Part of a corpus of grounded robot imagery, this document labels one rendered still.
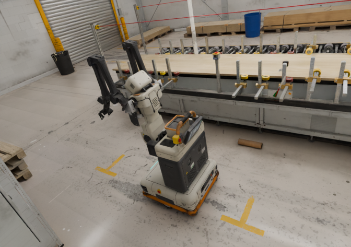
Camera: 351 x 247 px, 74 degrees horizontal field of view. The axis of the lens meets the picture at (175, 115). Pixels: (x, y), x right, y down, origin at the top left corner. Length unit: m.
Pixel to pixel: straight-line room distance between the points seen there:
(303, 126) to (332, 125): 0.31
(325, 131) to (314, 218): 1.17
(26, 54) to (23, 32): 0.66
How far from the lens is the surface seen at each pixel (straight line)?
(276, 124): 3.38
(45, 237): 2.68
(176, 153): 1.99
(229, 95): 3.01
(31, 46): 9.27
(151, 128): 2.27
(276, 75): 2.95
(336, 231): 2.57
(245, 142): 3.20
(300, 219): 2.56
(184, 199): 2.33
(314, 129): 3.33
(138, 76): 2.14
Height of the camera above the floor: 2.03
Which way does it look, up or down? 30 degrees down
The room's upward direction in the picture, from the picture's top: 12 degrees counter-clockwise
